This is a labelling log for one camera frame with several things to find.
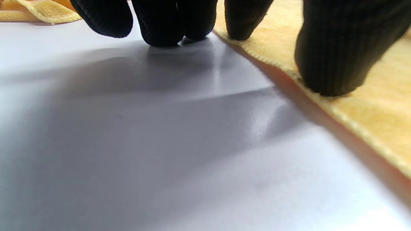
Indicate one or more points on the person's left hand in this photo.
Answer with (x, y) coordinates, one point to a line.
(337, 48)

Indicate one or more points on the yellow square towel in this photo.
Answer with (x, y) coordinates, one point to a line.
(38, 12)
(385, 112)

